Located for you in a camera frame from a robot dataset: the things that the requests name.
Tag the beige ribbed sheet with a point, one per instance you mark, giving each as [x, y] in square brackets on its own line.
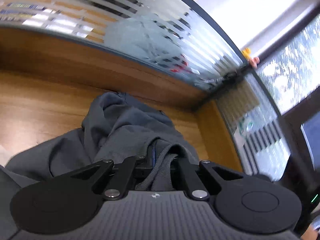
[237, 97]

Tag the yellow toy figure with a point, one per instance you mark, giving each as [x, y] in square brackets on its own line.
[246, 53]

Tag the pink toy figure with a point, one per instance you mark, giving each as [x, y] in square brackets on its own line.
[255, 62]

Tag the window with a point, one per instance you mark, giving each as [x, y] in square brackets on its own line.
[295, 62]

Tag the dark grey pants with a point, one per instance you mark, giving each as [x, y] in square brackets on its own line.
[120, 130]

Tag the white paper with green print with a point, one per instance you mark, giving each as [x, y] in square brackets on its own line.
[243, 130]

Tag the glass and wood desk partition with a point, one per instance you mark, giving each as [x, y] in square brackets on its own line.
[75, 55]
[212, 135]

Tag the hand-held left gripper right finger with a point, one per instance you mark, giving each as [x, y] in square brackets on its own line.
[183, 172]

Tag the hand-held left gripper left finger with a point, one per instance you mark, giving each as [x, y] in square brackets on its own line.
[152, 158]

